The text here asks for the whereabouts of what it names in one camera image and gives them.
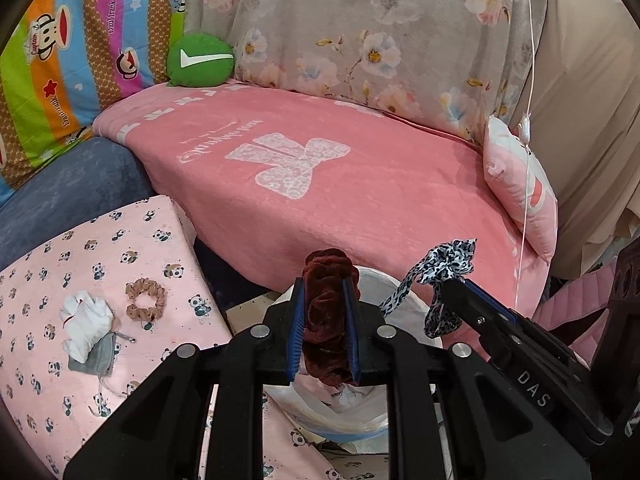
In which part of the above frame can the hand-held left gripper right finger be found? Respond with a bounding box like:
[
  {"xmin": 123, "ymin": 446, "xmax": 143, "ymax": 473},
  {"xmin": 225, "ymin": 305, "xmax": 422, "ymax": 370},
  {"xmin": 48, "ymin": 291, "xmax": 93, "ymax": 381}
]
[{"xmin": 342, "ymin": 280, "xmax": 576, "ymax": 480}]

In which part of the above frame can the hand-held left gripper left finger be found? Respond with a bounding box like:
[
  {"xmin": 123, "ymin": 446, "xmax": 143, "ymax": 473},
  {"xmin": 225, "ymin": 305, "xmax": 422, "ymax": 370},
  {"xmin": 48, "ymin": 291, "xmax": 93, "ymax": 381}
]
[{"xmin": 62, "ymin": 280, "xmax": 306, "ymax": 480}]

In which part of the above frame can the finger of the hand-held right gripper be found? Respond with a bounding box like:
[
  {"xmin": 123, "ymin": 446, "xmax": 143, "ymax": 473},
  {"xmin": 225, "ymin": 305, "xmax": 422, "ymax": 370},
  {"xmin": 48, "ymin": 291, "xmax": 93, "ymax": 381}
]
[
  {"xmin": 440, "ymin": 279, "xmax": 507, "ymax": 347},
  {"xmin": 462, "ymin": 280, "xmax": 521, "ymax": 326}
]

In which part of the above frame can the dark red velvet scrunchie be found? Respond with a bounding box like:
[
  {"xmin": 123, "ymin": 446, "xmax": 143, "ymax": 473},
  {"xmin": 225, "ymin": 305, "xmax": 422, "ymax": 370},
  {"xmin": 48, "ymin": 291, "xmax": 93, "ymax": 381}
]
[{"xmin": 301, "ymin": 249, "xmax": 361, "ymax": 388}]

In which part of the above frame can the leopard print scrunchie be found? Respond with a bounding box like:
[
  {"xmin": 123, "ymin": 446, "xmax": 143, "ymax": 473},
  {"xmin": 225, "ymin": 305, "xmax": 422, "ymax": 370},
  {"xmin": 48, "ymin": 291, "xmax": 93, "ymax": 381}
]
[{"xmin": 380, "ymin": 239, "xmax": 478, "ymax": 338}]

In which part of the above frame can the bin with white plastic liner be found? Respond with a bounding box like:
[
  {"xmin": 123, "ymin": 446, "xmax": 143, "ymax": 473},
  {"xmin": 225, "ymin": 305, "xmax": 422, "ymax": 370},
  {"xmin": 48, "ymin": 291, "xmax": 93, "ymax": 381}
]
[{"xmin": 267, "ymin": 267, "xmax": 444, "ymax": 443}]

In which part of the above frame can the beige board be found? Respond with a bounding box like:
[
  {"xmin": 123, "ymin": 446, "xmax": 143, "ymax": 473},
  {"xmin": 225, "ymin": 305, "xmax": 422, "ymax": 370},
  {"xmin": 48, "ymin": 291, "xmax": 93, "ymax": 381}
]
[{"xmin": 225, "ymin": 292, "xmax": 283, "ymax": 333}]

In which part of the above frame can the pink padded chair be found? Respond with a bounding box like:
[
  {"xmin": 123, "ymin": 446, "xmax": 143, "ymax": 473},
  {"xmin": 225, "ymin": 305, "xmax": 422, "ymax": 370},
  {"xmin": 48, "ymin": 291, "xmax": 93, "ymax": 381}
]
[{"xmin": 532, "ymin": 260, "xmax": 631, "ymax": 356}]

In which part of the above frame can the small pink pillow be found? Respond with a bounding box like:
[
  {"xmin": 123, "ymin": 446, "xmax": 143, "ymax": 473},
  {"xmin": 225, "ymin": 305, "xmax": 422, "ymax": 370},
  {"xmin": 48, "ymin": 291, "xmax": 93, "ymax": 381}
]
[{"xmin": 482, "ymin": 115, "xmax": 560, "ymax": 263}]

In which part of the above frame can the pink blanket with bow print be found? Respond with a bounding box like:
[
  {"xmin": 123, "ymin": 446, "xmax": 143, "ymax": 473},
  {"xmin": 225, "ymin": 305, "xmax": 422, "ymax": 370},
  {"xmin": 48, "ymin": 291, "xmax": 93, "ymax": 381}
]
[{"xmin": 92, "ymin": 80, "xmax": 551, "ymax": 321}]

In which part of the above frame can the tan scrunchie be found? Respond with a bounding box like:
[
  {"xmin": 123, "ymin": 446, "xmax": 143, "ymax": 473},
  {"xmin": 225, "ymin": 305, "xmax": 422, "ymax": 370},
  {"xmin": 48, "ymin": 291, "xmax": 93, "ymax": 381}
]
[{"xmin": 125, "ymin": 277, "xmax": 166, "ymax": 321}]

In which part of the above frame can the white cloth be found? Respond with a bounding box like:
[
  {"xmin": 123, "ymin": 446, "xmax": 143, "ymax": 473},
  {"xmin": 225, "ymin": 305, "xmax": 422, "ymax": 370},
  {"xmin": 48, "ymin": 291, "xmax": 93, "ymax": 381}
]
[{"xmin": 61, "ymin": 292, "xmax": 115, "ymax": 363}]

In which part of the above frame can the plain beige cloth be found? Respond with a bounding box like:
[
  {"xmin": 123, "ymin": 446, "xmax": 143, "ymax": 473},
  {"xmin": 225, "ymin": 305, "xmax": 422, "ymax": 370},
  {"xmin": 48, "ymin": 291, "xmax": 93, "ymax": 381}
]
[{"xmin": 510, "ymin": 0, "xmax": 640, "ymax": 276}]

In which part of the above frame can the blue sofa cushion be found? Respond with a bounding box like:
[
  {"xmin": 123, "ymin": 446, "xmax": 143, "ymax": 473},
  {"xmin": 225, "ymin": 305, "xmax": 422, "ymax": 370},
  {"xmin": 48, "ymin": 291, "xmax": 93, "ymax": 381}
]
[{"xmin": 0, "ymin": 135, "xmax": 161, "ymax": 273}]

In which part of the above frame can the green round cushion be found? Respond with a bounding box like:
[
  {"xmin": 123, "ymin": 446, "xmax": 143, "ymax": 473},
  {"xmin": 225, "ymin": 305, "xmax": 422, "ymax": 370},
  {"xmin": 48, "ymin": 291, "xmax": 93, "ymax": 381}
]
[{"xmin": 166, "ymin": 33, "xmax": 236, "ymax": 88}]

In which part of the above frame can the grey floral cloth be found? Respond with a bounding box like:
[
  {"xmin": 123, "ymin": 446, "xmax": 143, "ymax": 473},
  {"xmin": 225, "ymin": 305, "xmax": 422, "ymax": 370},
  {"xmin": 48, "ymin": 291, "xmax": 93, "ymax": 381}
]
[{"xmin": 185, "ymin": 0, "xmax": 551, "ymax": 143}]

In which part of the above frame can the colourful monkey cartoon pillow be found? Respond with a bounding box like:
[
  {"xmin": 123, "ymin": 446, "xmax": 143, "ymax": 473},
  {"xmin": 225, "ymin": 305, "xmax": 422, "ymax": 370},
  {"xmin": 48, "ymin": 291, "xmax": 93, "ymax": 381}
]
[{"xmin": 0, "ymin": 0, "xmax": 193, "ymax": 191}]

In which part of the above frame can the thin white cable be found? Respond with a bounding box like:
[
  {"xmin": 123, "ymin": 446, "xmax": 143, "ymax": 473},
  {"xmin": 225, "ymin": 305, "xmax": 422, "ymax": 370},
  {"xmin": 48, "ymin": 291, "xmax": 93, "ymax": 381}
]
[{"xmin": 516, "ymin": 0, "xmax": 539, "ymax": 262}]

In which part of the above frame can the mauve grey drawstring pouch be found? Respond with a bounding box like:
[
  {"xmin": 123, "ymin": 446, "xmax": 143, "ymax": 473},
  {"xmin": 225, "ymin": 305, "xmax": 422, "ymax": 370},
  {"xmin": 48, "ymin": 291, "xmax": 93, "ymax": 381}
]
[{"xmin": 67, "ymin": 330, "xmax": 137, "ymax": 396}]

